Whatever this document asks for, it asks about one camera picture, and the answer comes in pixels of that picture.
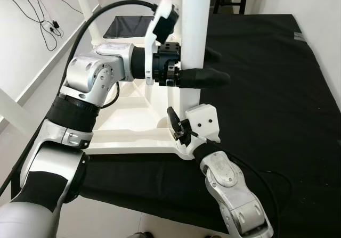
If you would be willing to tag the black tablecloth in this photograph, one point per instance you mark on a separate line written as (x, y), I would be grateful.
(266, 89)

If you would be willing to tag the white plastic table leg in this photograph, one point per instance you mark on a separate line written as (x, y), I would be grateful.
(13, 113)
(88, 9)
(194, 25)

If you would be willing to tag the grey tape piece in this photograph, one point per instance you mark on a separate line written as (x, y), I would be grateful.
(299, 35)

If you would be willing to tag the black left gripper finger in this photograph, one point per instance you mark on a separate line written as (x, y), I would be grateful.
(208, 78)
(213, 55)

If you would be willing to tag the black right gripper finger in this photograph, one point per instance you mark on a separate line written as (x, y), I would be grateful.
(173, 116)

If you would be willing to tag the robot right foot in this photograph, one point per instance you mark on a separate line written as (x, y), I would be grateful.
(214, 236)

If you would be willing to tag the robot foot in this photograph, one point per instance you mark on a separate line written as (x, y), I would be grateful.
(141, 235)
(214, 236)

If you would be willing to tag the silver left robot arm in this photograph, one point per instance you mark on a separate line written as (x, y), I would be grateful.
(90, 73)

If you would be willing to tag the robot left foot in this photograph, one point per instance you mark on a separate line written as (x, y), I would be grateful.
(141, 235)

